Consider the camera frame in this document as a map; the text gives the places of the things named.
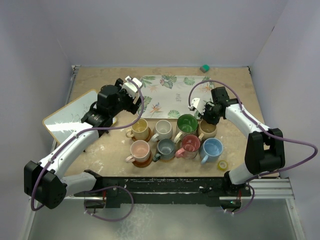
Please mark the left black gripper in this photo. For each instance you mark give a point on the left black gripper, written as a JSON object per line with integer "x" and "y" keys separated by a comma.
{"x": 131, "y": 107}

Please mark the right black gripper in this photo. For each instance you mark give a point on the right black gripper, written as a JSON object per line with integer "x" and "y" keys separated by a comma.
{"x": 205, "y": 117}

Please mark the tan wooden cup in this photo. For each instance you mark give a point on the tan wooden cup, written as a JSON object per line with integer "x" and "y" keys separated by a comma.
{"x": 206, "y": 130}

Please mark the green floral mug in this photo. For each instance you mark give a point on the green floral mug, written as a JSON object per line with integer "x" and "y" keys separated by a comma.
{"x": 186, "y": 125}

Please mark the yellow mug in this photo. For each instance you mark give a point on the yellow mug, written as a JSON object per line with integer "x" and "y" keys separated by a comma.
{"x": 139, "y": 130}

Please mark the light blue cup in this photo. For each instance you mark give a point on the light blue cup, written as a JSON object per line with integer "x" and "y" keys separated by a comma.
{"x": 211, "y": 150}

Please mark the red pink mug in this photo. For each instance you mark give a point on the red pink mug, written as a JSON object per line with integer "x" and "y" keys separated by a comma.
{"x": 189, "y": 147}

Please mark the floral serving tray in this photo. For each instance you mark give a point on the floral serving tray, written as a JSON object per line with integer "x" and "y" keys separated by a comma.
{"x": 166, "y": 96}

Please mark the brown ringed wooden saucer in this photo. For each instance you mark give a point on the brown ringed wooden saucer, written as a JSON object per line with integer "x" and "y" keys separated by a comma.
{"x": 148, "y": 137}

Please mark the white beige mug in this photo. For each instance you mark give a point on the white beige mug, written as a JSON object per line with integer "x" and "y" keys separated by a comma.
{"x": 162, "y": 130}

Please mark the grey cup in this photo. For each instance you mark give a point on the grey cup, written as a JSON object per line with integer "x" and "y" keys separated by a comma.
{"x": 166, "y": 149}

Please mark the large brown ringed saucer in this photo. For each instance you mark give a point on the large brown ringed saucer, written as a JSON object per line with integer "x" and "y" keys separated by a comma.
{"x": 145, "y": 163}

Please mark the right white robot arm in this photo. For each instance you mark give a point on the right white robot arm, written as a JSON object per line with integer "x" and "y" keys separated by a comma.
{"x": 264, "y": 149}

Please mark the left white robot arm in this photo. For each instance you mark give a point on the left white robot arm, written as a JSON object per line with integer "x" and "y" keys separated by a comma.
{"x": 83, "y": 121}

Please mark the green eraser block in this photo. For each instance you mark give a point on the green eraser block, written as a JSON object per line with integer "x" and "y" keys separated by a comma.
{"x": 204, "y": 68}

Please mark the yellow tape roll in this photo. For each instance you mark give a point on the yellow tape roll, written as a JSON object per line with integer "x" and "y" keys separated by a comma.
{"x": 222, "y": 165}

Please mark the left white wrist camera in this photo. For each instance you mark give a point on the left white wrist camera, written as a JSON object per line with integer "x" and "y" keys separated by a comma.
{"x": 131, "y": 86}

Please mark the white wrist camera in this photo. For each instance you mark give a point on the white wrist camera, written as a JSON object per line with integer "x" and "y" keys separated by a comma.
{"x": 197, "y": 104}
{"x": 131, "y": 86}

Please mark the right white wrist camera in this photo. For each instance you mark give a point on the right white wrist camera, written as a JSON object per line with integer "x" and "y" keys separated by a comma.
{"x": 197, "y": 104}

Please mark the small whiteboard wooden frame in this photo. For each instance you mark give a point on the small whiteboard wooden frame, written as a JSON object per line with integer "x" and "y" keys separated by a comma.
{"x": 66, "y": 122}

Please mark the black aluminium base frame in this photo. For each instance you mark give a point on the black aluminium base frame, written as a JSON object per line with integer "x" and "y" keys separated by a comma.
{"x": 112, "y": 191}

